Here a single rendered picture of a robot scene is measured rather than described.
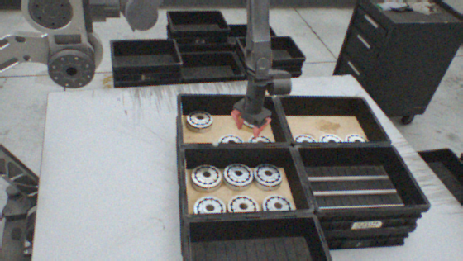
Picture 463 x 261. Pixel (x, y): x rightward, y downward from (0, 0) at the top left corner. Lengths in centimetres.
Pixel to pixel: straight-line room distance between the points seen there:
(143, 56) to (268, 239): 170
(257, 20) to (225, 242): 66
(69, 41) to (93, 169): 52
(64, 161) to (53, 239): 35
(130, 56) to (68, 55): 135
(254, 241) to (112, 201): 55
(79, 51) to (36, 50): 18
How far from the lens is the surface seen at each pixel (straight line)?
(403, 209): 143
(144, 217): 149
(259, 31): 113
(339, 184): 155
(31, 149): 284
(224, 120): 168
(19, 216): 215
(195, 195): 139
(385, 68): 290
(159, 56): 270
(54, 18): 105
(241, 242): 130
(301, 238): 135
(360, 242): 152
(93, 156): 171
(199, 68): 281
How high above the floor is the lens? 190
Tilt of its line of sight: 40 degrees down
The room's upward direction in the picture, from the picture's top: 9 degrees clockwise
